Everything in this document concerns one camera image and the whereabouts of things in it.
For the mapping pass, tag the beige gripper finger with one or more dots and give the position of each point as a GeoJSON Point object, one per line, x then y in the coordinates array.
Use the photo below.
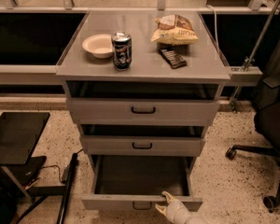
{"type": "Point", "coordinates": [162, 209]}
{"type": "Point", "coordinates": [168, 196]}

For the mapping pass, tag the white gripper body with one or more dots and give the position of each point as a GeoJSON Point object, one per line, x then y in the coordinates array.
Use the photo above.
{"type": "Point", "coordinates": [176, 208]}

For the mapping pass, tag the grey bottom drawer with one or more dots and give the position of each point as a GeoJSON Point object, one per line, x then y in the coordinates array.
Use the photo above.
{"type": "Point", "coordinates": [138, 182]}

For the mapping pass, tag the grey drawer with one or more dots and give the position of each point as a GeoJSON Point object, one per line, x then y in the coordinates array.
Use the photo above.
{"type": "Point", "coordinates": [142, 146]}
{"type": "Point", "coordinates": [138, 182]}
{"type": "Point", "coordinates": [142, 112]}

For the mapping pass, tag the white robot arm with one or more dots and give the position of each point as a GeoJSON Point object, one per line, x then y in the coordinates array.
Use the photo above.
{"type": "Point", "coordinates": [194, 220]}

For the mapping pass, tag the grey middle drawer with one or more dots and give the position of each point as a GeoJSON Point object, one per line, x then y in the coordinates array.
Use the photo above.
{"type": "Point", "coordinates": [142, 146]}

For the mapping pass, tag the grey drawer cabinet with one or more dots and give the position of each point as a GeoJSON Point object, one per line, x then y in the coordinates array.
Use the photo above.
{"type": "Point", "coordinates": [149, 75]}

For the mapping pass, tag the grey top drawer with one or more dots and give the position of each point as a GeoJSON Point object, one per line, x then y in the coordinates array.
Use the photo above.
{"type": "Point", "coordinates": [142, 112]}

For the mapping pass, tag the black pole on floor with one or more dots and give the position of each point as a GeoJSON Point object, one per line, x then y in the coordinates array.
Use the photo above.
{"type": "Point", "coordinates": [68, 186]}

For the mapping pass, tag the black office chair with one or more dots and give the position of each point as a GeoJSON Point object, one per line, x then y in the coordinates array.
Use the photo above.
{"type": "Point", "coordinates": [266, 100]}

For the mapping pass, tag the dark chocolate bar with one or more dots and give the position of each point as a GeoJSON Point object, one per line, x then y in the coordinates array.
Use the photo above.
{"type": "Point", "coordinates": [174, 59]}

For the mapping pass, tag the dark soda can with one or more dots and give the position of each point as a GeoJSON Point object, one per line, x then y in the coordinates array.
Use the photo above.
{"type": "Point", "coordinates": [122, 50]}

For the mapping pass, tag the black side table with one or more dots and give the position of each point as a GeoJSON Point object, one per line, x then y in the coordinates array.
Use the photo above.
{"type": "Point", "coordinates": [19, 134]}

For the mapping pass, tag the white paper bowl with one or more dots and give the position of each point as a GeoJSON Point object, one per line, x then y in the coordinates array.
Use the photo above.
{"type": "Point", "coordinates": [99, 46]}

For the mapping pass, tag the yellow chip bag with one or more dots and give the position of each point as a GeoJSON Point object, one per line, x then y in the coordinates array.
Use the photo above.
{"type": "Point", "coordinates": [174, 30]}

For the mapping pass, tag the metal diagonal rod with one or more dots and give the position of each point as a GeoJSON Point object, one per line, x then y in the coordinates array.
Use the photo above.
{"type": "Point", "coordinates": [239, 73]}

